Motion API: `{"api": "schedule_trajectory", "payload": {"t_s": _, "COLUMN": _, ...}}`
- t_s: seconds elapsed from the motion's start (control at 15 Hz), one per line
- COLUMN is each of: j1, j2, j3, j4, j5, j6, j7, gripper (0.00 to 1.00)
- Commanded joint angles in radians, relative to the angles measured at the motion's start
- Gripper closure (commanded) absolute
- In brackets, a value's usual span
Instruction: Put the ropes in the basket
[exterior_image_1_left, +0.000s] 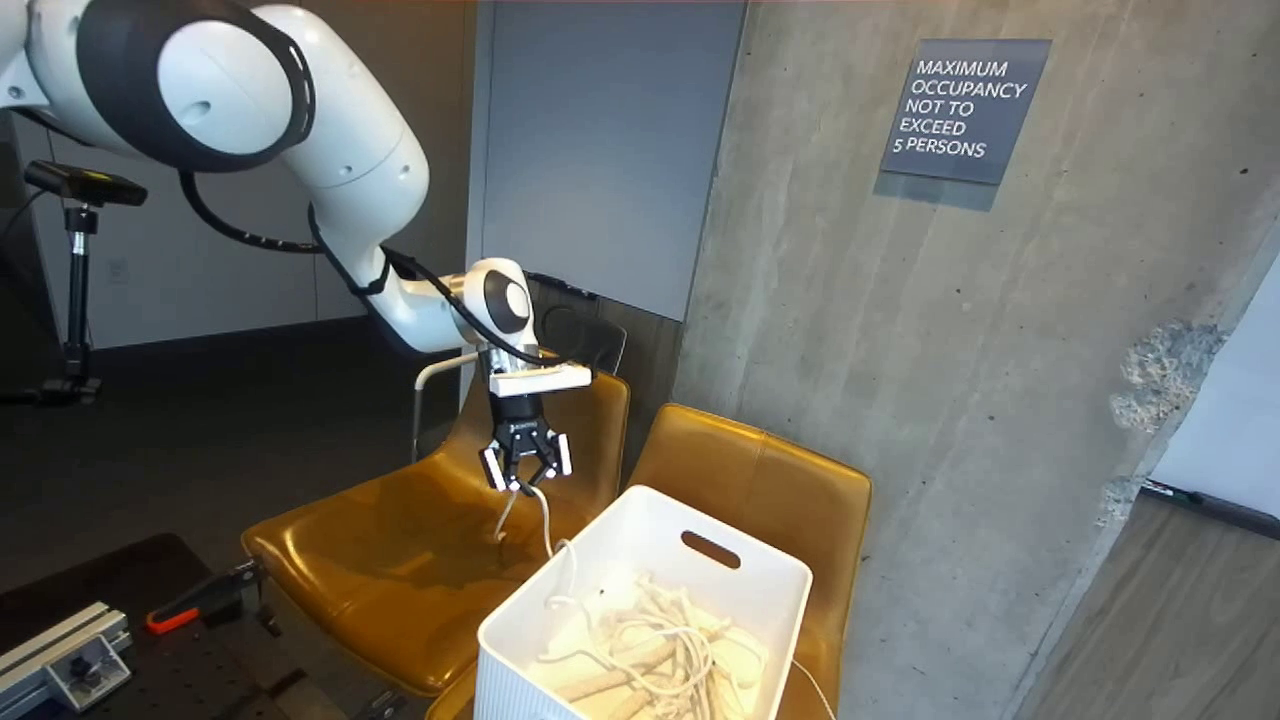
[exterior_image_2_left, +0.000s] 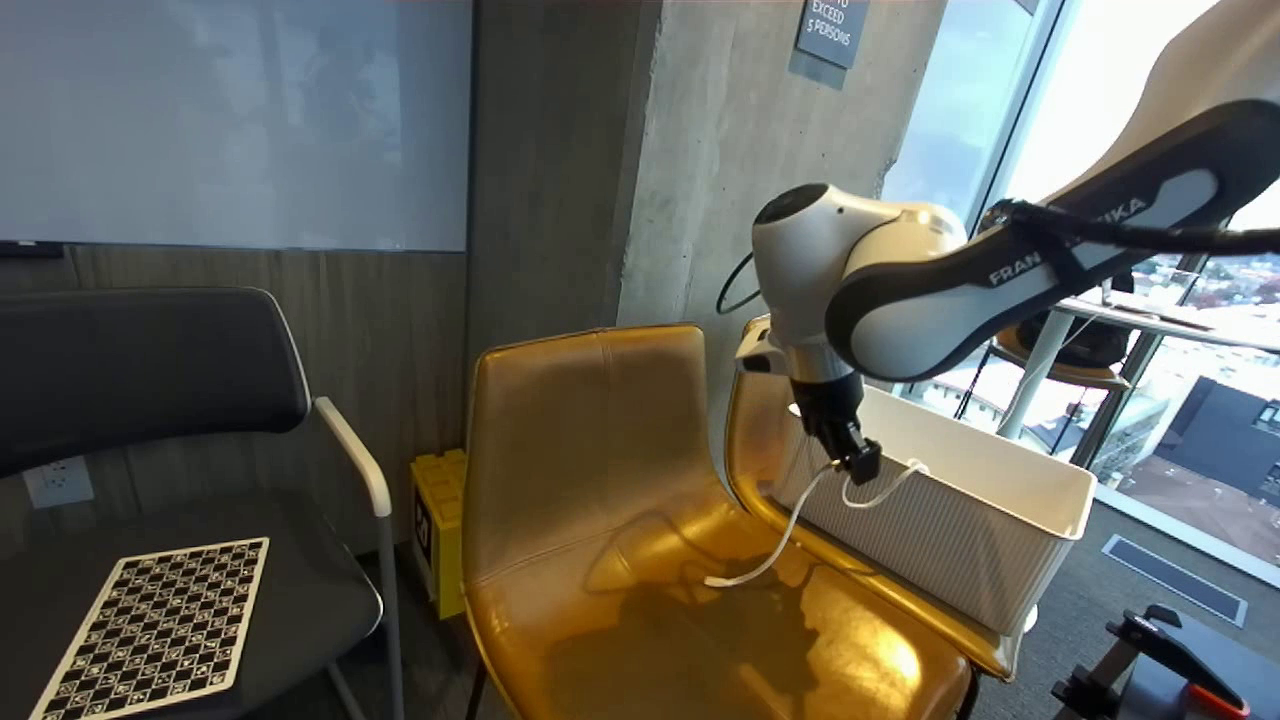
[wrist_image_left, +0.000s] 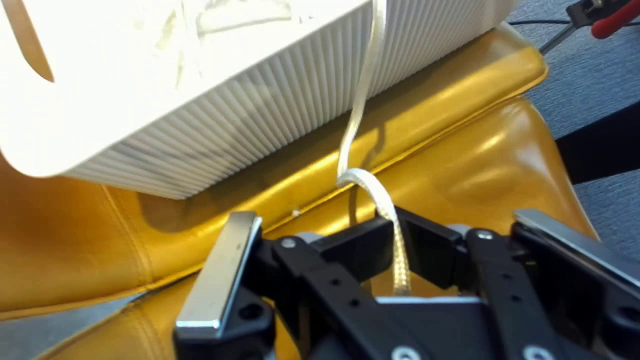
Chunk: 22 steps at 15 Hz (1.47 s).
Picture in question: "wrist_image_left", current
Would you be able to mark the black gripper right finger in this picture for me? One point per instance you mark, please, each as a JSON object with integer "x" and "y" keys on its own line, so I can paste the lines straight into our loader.
{"x": 567, "y": 292}

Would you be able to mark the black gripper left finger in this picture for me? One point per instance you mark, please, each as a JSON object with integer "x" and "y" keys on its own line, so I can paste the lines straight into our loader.
{"x": 220, "y": 280}

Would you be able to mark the white ribbed plastic basket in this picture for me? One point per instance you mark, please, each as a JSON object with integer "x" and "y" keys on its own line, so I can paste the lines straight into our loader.
{"x": 133, "y": 101}

